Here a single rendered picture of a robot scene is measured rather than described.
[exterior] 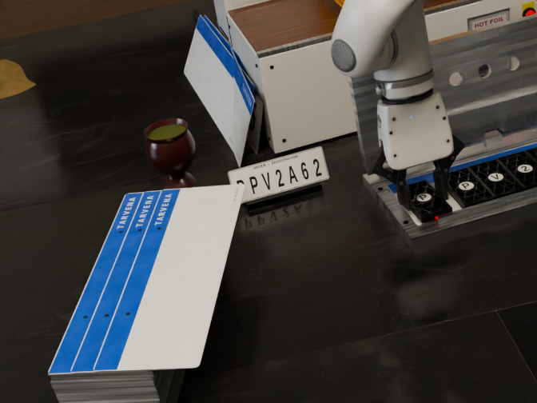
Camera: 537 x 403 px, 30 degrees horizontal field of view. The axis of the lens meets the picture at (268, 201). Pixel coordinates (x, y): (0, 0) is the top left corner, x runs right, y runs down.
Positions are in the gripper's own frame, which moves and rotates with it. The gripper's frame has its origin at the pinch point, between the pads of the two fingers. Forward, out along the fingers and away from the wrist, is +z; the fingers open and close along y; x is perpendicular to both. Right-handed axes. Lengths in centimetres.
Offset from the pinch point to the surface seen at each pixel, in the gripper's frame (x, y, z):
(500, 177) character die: -0.1, 12.4, 1.3
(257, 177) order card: 17.1, -21.4, -3.3
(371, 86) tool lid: 9.8, -2.2, -15.1
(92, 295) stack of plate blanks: -11, -51, -3
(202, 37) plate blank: 67, -18, -19
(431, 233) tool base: -6.7, -2.1, 3.8
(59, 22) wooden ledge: 122, -45, -21
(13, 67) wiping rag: 99, -58, -17
